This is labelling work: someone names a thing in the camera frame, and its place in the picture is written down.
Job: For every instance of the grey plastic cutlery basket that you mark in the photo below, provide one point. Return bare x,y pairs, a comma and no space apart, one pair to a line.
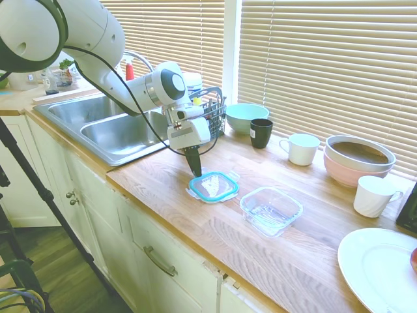
215,120

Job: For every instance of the small green plant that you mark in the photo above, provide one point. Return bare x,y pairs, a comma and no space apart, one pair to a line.
66,62

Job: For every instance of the red squeeze bottle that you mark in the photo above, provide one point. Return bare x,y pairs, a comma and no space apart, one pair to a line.
129,71

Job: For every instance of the white blue tub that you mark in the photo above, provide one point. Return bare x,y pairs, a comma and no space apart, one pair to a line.
193,81

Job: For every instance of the gripper mounted camera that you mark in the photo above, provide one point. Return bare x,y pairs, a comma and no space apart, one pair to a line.
185,114

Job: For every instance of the clear glass food container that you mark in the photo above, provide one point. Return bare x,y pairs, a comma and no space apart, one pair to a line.
272,212

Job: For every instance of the grey bowl brown inside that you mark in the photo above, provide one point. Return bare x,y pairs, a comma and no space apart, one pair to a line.
358,153

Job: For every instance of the silver curved faucet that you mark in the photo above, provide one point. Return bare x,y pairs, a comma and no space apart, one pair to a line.
143,58

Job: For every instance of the white lower cabinets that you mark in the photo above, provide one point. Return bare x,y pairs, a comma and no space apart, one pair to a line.
114,228

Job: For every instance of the stainless steel sink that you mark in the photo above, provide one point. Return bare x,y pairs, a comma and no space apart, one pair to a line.
107,137

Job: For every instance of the mint green bowl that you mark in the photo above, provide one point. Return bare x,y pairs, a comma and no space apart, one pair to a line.
244,122

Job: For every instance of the black mug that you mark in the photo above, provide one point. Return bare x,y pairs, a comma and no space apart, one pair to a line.
260,135

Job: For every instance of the black toaster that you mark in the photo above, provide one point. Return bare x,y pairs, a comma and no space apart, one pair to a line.
408,212

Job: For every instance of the green yellow sponge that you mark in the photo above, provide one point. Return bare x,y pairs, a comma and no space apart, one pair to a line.
196,101

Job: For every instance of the teal rimmed container lid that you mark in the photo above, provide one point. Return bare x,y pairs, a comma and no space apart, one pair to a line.
215,187

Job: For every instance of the black camera tripod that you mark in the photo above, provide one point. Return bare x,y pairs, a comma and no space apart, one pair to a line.
49,195

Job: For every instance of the white dinner plate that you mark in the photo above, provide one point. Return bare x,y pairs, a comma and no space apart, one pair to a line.
378,267

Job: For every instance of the beige window blind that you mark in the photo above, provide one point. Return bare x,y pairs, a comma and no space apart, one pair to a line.
169,32
325,65

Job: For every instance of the silver cabinet knob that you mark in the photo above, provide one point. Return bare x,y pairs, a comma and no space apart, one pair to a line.
70,195
75,201

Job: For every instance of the tall white cup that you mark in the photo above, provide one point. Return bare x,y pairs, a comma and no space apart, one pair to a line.
373,199

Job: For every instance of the red apple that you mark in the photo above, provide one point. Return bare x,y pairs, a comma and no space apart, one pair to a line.
414,259

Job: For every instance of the bottle with dark liquid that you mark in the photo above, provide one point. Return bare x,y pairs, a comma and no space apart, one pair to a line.
49,83

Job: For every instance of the pink bowl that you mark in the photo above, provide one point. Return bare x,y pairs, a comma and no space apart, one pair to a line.
348,174

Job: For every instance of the wide white mug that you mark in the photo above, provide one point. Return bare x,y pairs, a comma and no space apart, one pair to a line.
303,151

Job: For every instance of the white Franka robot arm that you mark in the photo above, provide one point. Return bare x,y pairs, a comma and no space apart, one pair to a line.
97,49

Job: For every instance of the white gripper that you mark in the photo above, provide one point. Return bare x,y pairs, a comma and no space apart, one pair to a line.
189,133

